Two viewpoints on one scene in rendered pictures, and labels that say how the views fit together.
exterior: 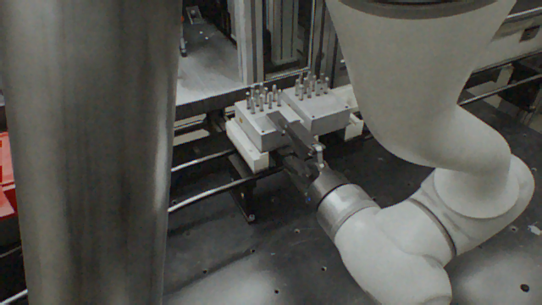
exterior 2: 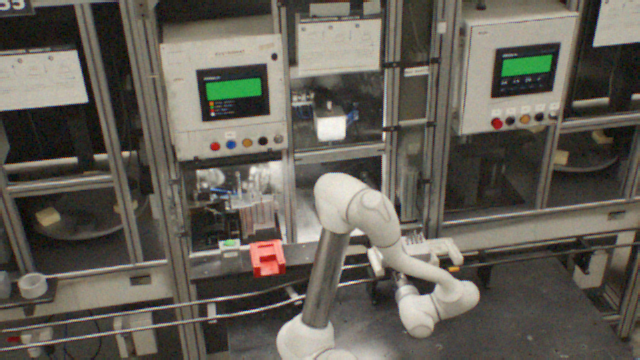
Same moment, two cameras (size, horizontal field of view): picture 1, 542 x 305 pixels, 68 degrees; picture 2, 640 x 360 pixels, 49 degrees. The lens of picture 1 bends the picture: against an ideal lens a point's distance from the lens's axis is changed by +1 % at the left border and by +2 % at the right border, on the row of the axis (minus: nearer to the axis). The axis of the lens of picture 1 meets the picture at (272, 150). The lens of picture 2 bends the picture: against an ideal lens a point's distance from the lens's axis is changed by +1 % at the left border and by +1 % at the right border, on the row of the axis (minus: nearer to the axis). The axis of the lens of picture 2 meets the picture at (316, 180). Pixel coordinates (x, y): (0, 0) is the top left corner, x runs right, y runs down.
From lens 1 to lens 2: 2.07 m
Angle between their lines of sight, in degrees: 17
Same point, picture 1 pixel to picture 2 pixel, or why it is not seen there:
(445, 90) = (391, 256)
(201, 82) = not seen: hidden behind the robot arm
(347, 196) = (407, 289)
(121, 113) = (338, 251)
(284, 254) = (386, 322)
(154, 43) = (345, 241)
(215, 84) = not seen: hidden behind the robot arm
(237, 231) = (365, 307)
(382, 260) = (409, 311)
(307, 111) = (408, 250)
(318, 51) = (427, 217)
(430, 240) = (428, 307)
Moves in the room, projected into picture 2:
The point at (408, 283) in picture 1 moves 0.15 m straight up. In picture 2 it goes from (414, 319) to (416, 286)
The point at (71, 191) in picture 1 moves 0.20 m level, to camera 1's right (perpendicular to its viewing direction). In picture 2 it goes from (327, 263) to (386, 273)
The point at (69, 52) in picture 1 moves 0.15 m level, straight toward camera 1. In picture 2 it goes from (333, 242) to (343, 270)
